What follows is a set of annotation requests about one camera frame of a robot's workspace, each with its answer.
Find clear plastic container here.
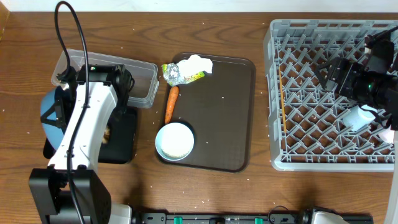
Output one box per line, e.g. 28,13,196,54
51,49,159,109

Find pink cup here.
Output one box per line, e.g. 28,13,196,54
378,129,395,144

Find wooden chopstick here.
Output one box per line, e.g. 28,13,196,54
278,66,287,134

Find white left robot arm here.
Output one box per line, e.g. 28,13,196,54
29,64,134,223

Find light blue rice bowl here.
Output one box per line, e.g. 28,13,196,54
155,123,195,161

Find light blue cup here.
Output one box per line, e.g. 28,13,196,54
342,105,377,132

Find black waste bin tray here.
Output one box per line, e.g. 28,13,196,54
42,107,137,164

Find crumpled foil snack wrapper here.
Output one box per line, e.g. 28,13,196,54
162,63,205,86

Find orange carrot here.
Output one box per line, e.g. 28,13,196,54
164,86,179,124

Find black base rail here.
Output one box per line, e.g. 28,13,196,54
108,203,374,224

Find brown food scraps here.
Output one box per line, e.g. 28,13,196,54
102,126,110,144

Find crumpled white tissue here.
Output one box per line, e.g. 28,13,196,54
177,54,213,77

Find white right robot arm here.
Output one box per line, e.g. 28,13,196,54
315,58,397,153

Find brown serving tray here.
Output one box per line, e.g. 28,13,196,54
172,55,256,173

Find blue plate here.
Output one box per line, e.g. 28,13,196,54
40,86,72,158

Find grey dishwasher rack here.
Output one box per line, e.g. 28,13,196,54
263,19,397,172

